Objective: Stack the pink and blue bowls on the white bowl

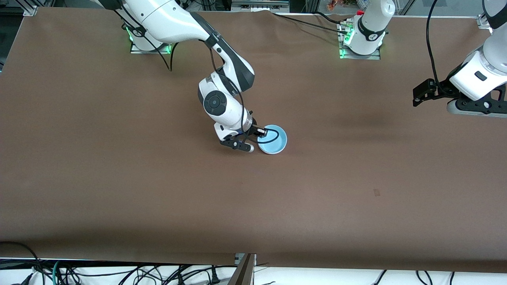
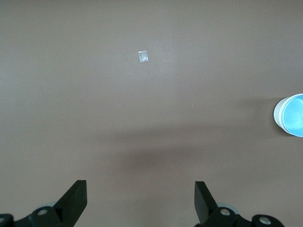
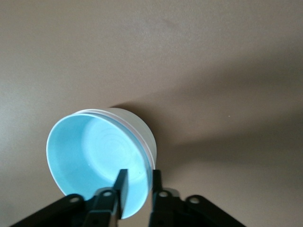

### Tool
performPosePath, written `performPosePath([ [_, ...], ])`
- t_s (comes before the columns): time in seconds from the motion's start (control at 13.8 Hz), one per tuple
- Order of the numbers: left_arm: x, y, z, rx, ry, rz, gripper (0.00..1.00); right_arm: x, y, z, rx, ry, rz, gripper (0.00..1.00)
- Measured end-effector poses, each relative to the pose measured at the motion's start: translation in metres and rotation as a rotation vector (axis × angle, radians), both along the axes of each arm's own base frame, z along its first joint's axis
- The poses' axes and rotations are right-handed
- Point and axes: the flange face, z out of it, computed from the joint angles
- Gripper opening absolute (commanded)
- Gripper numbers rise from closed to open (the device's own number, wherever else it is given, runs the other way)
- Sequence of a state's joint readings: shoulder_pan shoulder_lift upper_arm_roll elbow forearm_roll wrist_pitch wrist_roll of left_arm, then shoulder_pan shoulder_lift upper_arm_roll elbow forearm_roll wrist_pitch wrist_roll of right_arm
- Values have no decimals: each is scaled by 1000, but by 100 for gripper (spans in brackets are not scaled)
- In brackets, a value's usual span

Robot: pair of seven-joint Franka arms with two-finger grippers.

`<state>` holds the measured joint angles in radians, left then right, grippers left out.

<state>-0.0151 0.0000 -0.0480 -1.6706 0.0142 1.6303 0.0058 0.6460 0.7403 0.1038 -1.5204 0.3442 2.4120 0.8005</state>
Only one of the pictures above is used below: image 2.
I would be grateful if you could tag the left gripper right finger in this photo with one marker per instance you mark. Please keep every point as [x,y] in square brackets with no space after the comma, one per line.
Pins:
[210,212]

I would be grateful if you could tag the light blue plastic bowl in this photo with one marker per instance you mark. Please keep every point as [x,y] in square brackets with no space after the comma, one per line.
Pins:
[294,116]

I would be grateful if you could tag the white plastic bowl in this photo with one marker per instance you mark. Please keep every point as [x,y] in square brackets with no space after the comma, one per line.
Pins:
[277,116]

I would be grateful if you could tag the small clear tape piece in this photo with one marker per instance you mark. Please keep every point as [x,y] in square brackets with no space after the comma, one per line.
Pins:
[143,56]

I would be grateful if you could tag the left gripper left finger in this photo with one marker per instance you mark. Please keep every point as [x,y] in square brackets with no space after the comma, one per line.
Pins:
[68,208]

